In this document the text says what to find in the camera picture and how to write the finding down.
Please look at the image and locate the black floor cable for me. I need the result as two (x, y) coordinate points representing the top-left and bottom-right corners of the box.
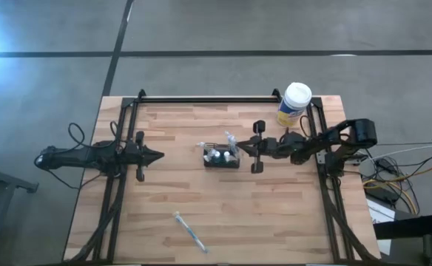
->
(395, 154), (432, 216)

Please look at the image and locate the Lysol wipes canister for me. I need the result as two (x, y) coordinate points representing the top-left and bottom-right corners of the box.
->
(276, 81), (313, 128)

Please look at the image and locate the black wire caddy basket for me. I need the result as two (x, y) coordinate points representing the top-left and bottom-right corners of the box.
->
(203, 143), (241, 169)

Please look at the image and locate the yellow floor cable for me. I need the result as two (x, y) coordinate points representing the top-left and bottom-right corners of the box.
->
(362, 166), (432, 215)

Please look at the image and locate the beige toothbrush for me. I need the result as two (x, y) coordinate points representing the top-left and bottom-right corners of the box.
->
(224, 130), (239, 158)

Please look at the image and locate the black aluminium rig frame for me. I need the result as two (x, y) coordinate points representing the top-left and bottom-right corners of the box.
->
(66, 88), (382, 265)

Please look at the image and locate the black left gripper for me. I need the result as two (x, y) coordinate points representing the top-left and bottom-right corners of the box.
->
(125, 131), (165, 183)

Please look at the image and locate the black metal floor stand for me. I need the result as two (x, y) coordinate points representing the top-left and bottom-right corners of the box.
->
(0, 161), (39, 259)

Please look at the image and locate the black metal stand beam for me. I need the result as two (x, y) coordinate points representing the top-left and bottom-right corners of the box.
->
(372, 214), (432, 240)

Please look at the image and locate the black power adapter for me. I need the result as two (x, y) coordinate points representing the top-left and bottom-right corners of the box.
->
(374, 157), (396, 174)

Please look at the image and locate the black power strip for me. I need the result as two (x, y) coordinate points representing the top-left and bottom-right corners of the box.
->
(363, 183), (400, 206)

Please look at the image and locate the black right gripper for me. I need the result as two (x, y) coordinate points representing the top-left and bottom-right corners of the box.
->
(237, 120), (287, 174)

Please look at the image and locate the white floor cable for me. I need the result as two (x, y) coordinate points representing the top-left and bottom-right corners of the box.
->
(371, 144), (432, 160)

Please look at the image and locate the white paper sheet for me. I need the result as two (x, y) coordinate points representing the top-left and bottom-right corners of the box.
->
(365, 197), (396, 256)

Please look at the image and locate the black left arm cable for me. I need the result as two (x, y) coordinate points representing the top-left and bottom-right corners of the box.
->
(67, 120), (128, 148)

